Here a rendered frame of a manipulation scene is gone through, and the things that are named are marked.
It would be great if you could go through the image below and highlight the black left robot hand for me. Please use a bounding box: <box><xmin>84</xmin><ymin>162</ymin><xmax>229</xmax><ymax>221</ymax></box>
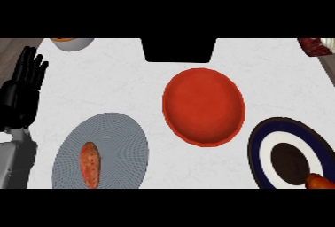
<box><xmin>0</xmin><ymin>45</ymin><xmax>51</xmax><ymax>133</ymax></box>

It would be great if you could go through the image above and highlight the grey bowl with orange food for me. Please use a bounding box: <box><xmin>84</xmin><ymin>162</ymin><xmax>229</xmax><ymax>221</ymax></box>
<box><xmin>49</xmin><ymin>38</ymin><xmax>96</xmax><ymax>52</ymax></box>

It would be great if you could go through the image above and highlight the red bowl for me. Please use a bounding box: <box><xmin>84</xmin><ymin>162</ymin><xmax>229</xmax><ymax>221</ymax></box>
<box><xmin>161</xmin><ymin>67</ymin><xmax>247</xmax><ymax>148</ymax></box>

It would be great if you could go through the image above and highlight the blue and white plate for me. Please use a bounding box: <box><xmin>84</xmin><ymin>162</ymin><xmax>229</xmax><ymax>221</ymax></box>
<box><xmin>248</xmin><ymin>116</ymin><xmax>335</xmax><ymax>190</ymax></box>

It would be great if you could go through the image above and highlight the orange cupcake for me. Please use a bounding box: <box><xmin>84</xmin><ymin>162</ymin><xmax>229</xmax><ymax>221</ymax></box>
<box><xmin>304</xmin><ymin>172</ymin><xmax>335</xmax><ymax>190</ymax></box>

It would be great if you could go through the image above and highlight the grey round placemat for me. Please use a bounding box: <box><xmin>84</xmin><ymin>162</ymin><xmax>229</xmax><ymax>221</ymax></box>
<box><xmin>52</xmin><ymin>112</ymin><xmax>151</xmax><ymax>190</ymax></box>

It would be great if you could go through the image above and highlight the orange sweet potato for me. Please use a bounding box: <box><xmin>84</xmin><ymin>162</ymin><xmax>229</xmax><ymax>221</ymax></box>
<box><xmin>79</xmin><ymin>141</ymin><xmax>102</xmax><ymax>190</ymax></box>

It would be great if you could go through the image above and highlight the black appliance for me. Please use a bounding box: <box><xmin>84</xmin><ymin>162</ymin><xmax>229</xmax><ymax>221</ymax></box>
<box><xmin>141</xmin><ymin>38</ymin><xmax>219</xmax><ymax>64</ymax></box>

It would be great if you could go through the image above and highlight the dark red patterned object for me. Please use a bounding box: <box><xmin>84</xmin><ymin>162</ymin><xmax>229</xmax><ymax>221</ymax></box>
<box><xmin>297</xmin><ymin>38</ymin><xmax>335</xmax><ymax>58</ymax></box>

